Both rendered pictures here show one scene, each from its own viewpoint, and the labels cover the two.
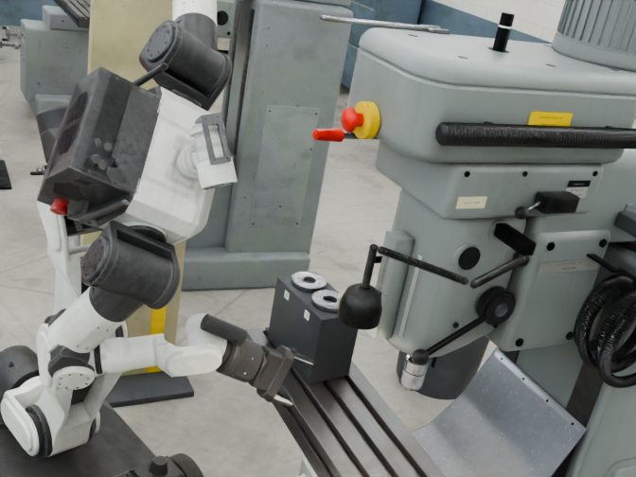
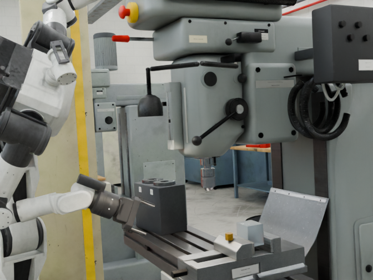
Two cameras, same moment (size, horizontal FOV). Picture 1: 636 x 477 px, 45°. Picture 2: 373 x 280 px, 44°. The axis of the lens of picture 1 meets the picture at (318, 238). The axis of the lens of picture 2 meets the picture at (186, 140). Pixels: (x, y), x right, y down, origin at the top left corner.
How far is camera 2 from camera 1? 0.72 m
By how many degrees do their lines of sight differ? 21
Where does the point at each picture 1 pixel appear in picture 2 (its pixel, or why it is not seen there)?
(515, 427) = (291, 221)
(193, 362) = (73, 200)
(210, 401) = not seen: outside the picture
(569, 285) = (280, 96)
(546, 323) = (274, 123)
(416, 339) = not seen: hidden behind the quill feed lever
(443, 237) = (192, 69)
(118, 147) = (9, 68)
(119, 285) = (13, 134)
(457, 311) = (214, 116)
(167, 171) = (39, 82)
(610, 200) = (286, 44)
